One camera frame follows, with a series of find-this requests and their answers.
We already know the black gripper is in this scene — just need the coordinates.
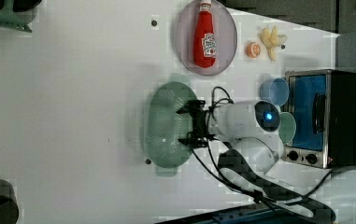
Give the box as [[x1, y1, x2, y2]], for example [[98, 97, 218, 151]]
[[176, 100, 214, 148]]

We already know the green oval plastic strainer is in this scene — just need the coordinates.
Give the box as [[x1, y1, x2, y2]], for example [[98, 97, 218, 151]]
[[144, 80, 197, 177]]

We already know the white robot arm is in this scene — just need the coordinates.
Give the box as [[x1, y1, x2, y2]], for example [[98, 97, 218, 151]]
[[177, 100, 356, 224]]

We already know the red ketchup bottle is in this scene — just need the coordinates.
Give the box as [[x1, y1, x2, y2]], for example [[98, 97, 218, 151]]
[[192, 0, 217, 68]]

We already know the blue plastic cup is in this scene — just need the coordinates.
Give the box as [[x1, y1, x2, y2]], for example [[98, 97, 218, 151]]
[[259, 78, 290, 106]]

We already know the grey round plate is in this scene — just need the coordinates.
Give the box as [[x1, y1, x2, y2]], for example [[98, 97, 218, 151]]
[[174, 0, 237, 76]]

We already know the green plastic mug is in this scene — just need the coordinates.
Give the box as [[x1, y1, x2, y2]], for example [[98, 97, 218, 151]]
[[278, 112, 296, 144]]

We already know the orange slice toy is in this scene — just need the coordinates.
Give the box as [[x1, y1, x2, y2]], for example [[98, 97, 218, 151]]
[[246, 42, 261, 58]]

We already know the peeled banana toy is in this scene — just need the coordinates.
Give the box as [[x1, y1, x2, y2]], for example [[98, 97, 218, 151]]
[[260, 26, 288, 62]]

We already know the black silver toaster oven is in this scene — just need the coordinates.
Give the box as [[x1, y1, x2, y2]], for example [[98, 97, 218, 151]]
[[282, 69, 356, 169]]

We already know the black round pot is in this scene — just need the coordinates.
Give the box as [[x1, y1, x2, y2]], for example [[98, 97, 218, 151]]
[[0, 0, 43, 12]]

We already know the blue metal frame rail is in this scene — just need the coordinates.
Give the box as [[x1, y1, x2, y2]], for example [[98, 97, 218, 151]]
[[157, 203, 295, 224]]

